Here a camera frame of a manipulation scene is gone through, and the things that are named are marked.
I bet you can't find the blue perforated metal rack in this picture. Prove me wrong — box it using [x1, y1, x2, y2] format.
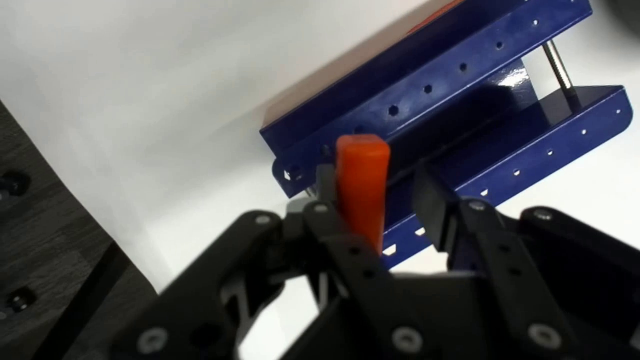
[259, 0, 635, 272]

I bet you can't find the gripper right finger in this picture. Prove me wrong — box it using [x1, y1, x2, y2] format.
[412, 164, 640, 360]

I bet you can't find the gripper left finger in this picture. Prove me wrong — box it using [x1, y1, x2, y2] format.
[109, 164, 432, 360]

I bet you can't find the red rectangular block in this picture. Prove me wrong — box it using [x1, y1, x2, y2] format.
[335, 134, 392, 257]

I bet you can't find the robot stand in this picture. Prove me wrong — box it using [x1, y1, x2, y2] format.
[0, 100, 162, 360]

